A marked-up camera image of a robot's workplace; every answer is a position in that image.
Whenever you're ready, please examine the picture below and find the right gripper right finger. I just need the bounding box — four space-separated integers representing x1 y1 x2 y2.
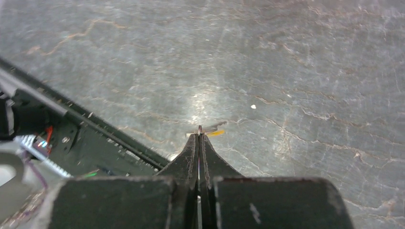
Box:
199 134 353 229

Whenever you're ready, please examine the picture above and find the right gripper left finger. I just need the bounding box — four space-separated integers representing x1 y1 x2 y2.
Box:
39 134 199 229

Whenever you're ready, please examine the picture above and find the key with yellow tag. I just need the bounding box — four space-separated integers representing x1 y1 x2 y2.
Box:
185 121 227 138

